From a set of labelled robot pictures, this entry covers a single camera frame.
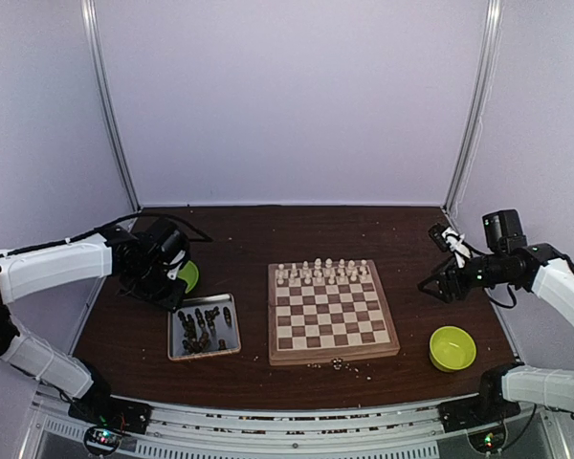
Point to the green bowl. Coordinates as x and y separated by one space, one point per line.
451 349

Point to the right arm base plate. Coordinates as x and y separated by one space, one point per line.
474 411

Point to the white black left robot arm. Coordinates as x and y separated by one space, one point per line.
145 262

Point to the pile of dark chess pieces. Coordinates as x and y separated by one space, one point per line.
207 330

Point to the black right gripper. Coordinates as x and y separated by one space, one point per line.
445 277

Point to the left aluminium post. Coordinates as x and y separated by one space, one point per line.
91 27

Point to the green plate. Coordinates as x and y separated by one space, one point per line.
190 275

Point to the aluminium post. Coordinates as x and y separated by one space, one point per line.
482 90
91 27

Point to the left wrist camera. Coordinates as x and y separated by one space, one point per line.
176 265

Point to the wooden chess board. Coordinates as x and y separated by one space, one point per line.
327 311

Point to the aluminium front rail frame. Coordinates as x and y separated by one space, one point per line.
413 430

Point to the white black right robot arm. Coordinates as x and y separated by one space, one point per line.
540 275

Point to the white chess rook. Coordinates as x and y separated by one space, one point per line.
280 273

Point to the right aluminium post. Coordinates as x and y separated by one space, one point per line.
482 90

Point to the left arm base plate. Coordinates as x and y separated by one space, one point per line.
114 413

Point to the metal tray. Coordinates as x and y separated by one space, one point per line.
174 330

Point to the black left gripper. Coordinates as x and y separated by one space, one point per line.
173 300

